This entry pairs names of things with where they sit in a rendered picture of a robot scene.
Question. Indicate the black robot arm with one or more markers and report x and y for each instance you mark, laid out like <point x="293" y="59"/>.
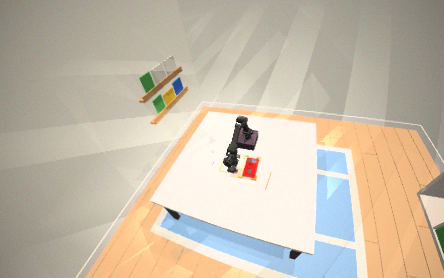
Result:
<point x="232" y="149"/>

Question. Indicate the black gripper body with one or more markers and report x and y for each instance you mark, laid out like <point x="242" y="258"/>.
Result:
<point x="232" y="168"/>

